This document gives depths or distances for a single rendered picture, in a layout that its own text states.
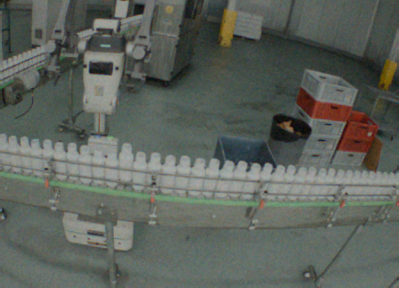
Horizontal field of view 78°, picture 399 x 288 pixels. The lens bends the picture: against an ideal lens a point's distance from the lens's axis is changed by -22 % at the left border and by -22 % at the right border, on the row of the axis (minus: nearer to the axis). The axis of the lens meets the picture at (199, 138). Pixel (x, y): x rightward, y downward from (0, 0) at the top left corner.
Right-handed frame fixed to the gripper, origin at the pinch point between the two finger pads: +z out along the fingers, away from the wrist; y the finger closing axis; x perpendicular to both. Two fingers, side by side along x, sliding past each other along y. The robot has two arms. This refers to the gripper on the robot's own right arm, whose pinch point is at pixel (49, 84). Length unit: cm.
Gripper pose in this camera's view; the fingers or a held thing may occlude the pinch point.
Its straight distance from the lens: 156.1
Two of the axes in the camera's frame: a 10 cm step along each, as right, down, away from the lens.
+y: 9.6, 1.3, 2.4
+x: -2.3, -0.6, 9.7
